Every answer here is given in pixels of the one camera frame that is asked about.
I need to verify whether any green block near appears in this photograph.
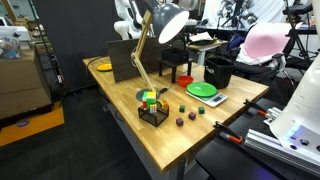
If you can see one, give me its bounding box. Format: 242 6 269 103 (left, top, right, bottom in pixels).
179 105 185 113

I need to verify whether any small dark wooden stool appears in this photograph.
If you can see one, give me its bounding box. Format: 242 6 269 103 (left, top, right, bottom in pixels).
158 60 193 83

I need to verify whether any large black plastic bin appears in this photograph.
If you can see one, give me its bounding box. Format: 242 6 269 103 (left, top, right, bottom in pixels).
204 58 235 89

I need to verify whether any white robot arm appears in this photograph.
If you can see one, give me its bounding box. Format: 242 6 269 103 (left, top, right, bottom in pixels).
270 55 320 164

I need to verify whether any purple block near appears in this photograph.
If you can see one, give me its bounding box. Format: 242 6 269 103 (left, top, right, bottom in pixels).
176 118 184 127

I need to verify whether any dark wooden board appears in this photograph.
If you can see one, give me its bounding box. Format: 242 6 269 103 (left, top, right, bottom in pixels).
106 36 171 84

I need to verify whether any green plastic plate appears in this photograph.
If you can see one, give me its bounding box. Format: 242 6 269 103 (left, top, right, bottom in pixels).
186 82 217 97

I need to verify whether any wooden desk lamp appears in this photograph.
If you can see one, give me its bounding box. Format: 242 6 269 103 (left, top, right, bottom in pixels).
131 0 189 101

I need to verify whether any green block far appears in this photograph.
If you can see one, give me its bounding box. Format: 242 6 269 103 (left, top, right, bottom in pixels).
198 106 205 114

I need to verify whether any colourful cube puzzle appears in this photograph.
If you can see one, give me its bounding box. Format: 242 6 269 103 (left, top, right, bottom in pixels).
142 91 156 108

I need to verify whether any yellow plate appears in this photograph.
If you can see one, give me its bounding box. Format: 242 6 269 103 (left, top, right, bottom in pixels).
97 63 112 72

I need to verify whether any black wire mesh tray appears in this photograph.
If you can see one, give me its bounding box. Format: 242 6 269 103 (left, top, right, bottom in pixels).
138 107 169 127

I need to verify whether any orange handled clamp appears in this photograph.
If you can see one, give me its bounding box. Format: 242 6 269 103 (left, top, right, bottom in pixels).
243 99 267 116
213 121 242 144

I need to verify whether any purple block far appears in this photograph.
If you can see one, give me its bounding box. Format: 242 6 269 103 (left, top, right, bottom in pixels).
188 112 196 120

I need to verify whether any small rubiks cube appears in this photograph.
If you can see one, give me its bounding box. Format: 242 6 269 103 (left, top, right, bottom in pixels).
149 104 157 113

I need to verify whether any red plastic bowl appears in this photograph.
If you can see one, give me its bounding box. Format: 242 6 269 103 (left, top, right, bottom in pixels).
177 75 193 87

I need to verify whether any purple block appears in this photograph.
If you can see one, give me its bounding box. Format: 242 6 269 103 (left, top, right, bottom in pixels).
188 112 196 120
176 118 184 127

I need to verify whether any white kitchen scale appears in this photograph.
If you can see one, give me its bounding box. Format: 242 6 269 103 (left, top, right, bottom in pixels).
187 92 227 107

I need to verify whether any green block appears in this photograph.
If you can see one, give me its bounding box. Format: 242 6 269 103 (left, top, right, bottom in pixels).
198 106 205 114
179 105 185 113

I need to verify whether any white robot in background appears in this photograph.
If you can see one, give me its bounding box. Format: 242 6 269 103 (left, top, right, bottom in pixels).
113 0 143 40

